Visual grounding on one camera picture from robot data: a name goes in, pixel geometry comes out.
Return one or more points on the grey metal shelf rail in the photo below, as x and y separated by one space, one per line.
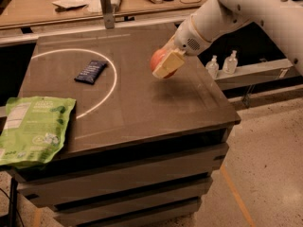
256 73

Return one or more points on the grey metal post left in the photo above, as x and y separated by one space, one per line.
107 12

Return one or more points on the clear sanitizer bottle left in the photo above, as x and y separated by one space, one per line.
212 67

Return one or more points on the green snack bag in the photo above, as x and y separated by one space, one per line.
35 129

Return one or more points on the dark blue snack bar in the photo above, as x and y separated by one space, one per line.
91 72

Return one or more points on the clear sanitizer bottle right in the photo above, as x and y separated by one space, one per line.
230 63

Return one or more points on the white paper sheets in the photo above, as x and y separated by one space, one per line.
92 6

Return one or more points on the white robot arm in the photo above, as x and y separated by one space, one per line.
281 20

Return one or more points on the clear sanitizer bottle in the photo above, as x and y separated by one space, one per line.
212 67
230 63

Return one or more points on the wooden background desk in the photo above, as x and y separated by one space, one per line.
29 13

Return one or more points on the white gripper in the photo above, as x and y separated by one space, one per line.
187 39

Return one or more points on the grey stacked table cabinet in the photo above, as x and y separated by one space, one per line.
139 149

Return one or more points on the red apple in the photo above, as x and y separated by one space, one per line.
162 64

